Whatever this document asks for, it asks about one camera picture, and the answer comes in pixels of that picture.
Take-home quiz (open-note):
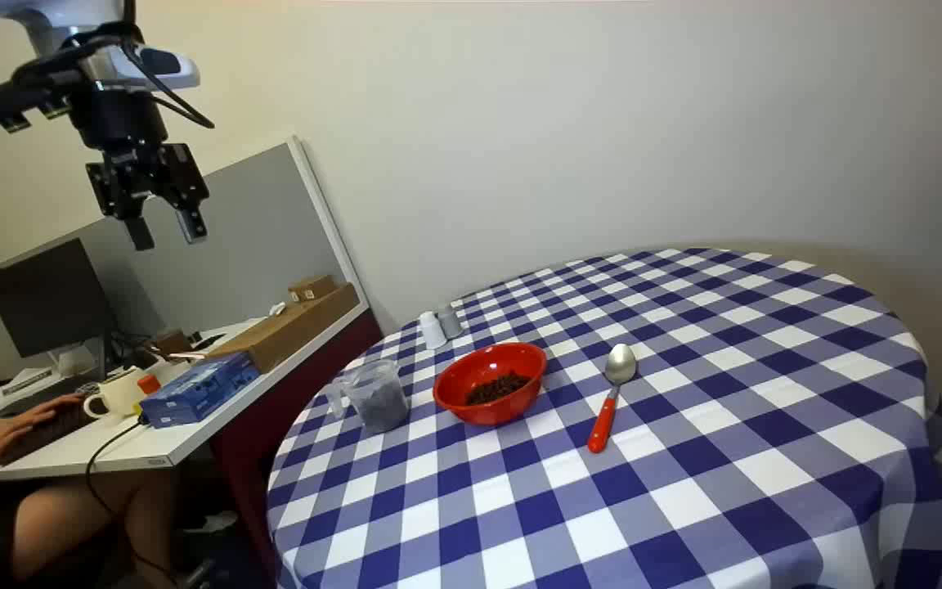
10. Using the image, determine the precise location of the white shaker bottle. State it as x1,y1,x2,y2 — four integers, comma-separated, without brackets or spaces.
417,306,453,353

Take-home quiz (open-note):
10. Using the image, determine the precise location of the orange bowl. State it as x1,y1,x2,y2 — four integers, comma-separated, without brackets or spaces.
433,340,554,430

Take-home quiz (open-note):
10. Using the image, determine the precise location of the brown cardboard box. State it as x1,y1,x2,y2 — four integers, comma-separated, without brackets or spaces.
202,274,364,376

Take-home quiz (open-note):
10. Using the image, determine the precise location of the black desk cable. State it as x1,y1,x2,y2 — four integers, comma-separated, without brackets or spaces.
81,415,188,589

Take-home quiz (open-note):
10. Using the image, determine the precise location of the person's hand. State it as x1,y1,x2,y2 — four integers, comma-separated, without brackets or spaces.
0,394,89,471

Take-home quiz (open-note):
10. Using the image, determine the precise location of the grey desk partition panel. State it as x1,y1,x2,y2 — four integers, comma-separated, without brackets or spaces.
0,135,373,344

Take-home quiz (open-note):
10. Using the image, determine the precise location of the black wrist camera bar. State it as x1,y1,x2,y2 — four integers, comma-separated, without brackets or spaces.
0,60,97,136

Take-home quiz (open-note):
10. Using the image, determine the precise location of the colourless plastic measuring jar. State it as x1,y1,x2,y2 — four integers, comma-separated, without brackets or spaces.
331,358,417,435

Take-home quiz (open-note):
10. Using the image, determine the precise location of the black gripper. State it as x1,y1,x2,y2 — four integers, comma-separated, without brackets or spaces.
67,84,212,256

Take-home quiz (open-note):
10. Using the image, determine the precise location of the white mug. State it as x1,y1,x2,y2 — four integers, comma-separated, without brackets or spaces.
81,370,150,426

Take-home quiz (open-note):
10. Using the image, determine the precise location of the white office desk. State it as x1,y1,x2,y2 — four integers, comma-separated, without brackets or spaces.
0,300,373,487

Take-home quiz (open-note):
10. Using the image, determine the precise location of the black keyboard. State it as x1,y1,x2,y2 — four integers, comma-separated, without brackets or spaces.
0,396,97,471

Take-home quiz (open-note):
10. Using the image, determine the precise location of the metal spoon orange handle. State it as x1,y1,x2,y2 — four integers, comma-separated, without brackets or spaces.
585,340,640,457

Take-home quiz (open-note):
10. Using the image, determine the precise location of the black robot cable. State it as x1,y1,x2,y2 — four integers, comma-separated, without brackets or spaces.
135,55,218,135

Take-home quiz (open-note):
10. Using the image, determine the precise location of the person's bare leg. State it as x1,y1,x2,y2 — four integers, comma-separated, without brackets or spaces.
7,471,183,589

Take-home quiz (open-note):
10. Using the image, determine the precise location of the blue box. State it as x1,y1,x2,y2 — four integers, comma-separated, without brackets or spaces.
140,353,265,430

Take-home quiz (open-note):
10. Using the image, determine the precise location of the black computer monitor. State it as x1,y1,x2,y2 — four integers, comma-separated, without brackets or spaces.
0,235,120,359

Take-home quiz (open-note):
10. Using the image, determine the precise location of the blue white checkered tablecloth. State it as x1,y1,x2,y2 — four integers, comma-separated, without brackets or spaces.
262,242,942,589

